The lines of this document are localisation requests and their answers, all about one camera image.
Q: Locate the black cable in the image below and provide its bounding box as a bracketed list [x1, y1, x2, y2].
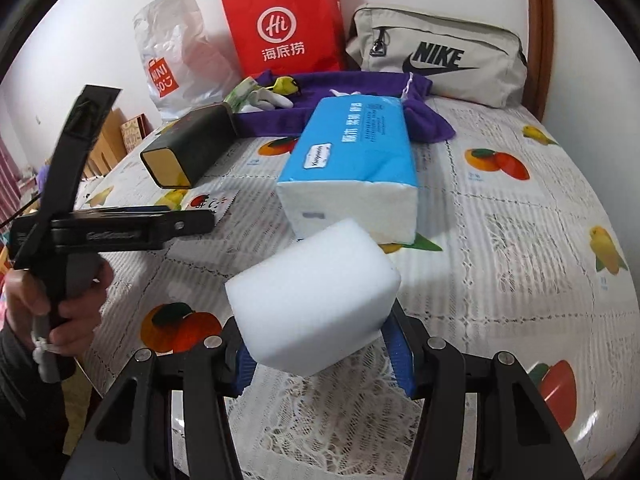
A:
[0, 194, 42, 231]

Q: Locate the dark green box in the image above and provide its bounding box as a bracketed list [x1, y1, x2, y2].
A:
[139, 102, 240, 191]

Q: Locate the pink curtain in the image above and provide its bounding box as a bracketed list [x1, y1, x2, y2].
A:
[0, 137, 28, 233]

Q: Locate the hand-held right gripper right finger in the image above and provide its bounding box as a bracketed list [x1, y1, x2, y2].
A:
[382, 300, 586, 480]

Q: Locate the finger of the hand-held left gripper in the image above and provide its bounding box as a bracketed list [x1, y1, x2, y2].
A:
[145, 209, 217, 236]
[75, 204, 173, 217]

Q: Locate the grey zip pouch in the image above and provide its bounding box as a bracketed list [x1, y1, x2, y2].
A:
[345, 2, 530, 110]

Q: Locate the wooden chair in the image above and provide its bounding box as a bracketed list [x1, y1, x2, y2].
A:
[82, 107, 128, 178]

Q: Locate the small white printed packet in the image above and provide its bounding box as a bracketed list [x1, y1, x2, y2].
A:
[180, 187, 241, 218]

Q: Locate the fruit printed tablecloth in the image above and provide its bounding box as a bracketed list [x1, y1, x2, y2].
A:
[75, 92, 640, 480]

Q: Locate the person's left hand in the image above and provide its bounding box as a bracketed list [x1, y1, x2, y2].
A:
[2, 260, 116, 358]

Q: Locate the white sponge block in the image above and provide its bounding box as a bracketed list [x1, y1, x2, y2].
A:
[224, 217, 402, 377]

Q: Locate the white plastic shopping bag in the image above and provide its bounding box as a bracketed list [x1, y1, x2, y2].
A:
[132, 0, 246, 121]

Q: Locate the blue tissue pack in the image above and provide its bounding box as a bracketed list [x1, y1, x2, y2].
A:
[276, 94, 420, 246]

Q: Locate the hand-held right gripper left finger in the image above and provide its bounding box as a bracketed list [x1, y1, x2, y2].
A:
[60, 316, 258, 480]

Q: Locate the person's left forearm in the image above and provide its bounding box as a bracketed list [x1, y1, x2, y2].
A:
[0, 320, 106, 480]

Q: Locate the brown wooden frame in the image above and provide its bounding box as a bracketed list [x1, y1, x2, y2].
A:
[522, 0, 556, 123]

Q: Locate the purple towel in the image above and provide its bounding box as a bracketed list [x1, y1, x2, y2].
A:
[232, 71, 457, 143]

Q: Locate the red paper bag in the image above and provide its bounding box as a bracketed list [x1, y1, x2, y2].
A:
[220, 0, 348, 81]

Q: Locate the green tissue packet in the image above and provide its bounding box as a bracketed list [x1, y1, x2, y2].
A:
[222, 76, 258, 111]

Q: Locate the yellow soft toy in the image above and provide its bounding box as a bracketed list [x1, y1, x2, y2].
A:
[270, 75, 301, 97]

